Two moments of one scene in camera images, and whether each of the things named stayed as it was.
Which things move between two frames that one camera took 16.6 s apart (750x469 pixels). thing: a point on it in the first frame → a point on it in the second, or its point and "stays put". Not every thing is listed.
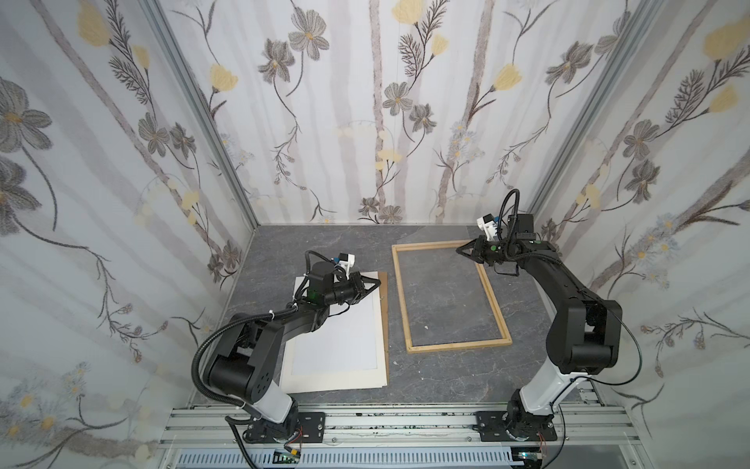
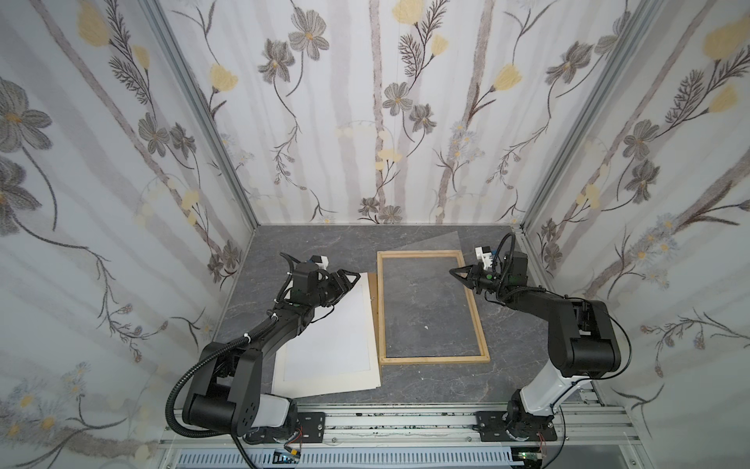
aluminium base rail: x=604 y=426 stays put
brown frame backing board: x=384 y=290 → x=373 y=289
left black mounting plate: x=312 y=426 stays put
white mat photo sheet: x=347 y=354 stays put
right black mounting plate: x=515 y=426 stays put
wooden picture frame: x=482 y=273 → x=404 y=361
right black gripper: x=478 y=250 → x=479 y=278
